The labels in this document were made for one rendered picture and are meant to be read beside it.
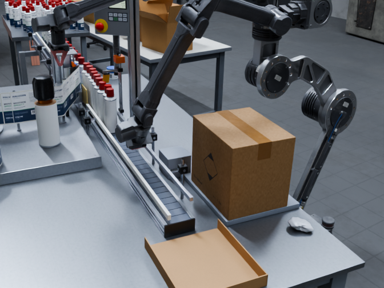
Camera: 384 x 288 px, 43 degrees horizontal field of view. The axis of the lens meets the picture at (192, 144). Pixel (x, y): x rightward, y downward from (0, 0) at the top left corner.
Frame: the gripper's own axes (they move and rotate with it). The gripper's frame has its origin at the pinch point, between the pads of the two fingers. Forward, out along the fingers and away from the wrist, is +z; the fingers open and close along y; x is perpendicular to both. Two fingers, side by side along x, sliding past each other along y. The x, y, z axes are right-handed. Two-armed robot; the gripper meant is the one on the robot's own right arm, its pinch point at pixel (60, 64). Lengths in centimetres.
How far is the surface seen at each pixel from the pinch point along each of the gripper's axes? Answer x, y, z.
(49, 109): -8.7, 14.3, 14.2
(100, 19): 20.4, -6.2, -16.7
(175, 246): 12, 91, 35
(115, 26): 25.7, -2.2, -14.0
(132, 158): 18, 37, 31
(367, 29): 578, -372, 93
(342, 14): 673, -530, 100
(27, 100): -13.4, -8.8, 17.5
